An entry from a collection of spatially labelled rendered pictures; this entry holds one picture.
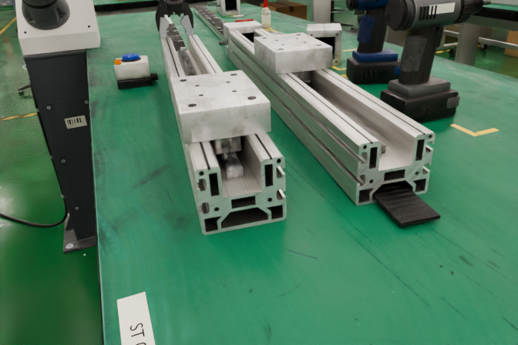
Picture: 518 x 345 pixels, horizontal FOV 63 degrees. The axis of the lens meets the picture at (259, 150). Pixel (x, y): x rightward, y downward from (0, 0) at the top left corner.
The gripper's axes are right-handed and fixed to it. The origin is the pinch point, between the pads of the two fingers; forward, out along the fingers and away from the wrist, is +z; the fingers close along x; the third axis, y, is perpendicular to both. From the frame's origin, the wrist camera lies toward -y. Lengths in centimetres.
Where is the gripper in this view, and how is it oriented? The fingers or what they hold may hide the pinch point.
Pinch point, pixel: (177, 44)
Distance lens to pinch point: 131.3
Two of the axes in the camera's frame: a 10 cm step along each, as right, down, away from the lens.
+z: 0.4, 9.0, 4.4
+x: -9.7, 1.5, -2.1
